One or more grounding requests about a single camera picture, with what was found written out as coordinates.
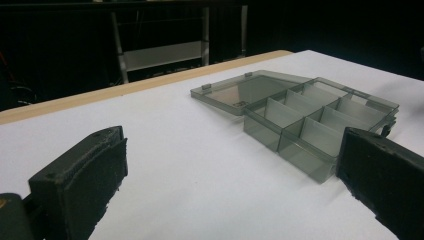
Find grey transparent compartment box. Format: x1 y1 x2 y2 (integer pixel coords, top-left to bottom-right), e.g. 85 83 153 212
190 69 400 185

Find metal stand frame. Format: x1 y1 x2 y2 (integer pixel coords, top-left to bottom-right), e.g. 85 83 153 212
109 4 249 84

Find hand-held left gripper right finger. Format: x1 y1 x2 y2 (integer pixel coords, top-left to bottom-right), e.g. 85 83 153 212
335 126 424 240

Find dark cables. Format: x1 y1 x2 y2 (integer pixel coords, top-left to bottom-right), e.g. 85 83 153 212
0 49 38 109

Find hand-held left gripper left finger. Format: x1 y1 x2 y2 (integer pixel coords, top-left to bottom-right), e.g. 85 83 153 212
27 125 129 240

